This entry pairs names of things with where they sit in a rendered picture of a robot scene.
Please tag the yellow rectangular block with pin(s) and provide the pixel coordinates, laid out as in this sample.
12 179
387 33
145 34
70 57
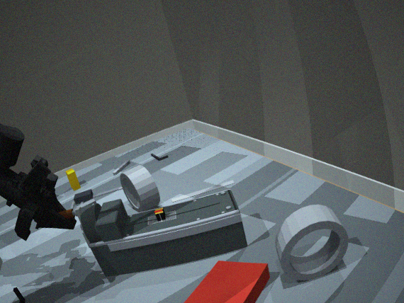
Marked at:
72 177

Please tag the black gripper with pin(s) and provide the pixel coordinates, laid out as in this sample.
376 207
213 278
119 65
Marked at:
43 209

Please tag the grey cylinder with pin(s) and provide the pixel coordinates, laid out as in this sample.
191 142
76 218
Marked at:
140 188
299 224

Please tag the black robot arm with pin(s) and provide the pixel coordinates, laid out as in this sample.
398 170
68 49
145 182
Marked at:
11 140

